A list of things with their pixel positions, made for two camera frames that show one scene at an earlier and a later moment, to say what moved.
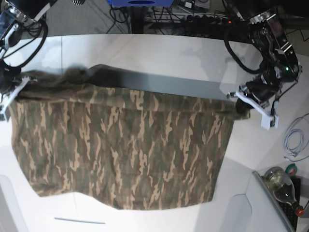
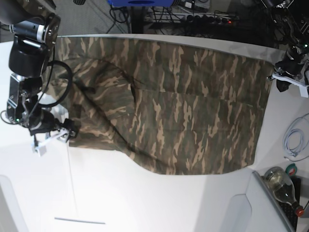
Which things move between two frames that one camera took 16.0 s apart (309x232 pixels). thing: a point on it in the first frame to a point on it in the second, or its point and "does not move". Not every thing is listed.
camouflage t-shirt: [88, 129] to [178, 107]
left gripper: [9, 78] to [41, 121]
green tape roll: [291, 169] does not move
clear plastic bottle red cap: [282, 188] does not move
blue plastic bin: [141, 3] does not move
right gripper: [262, 92] to [293, 67]
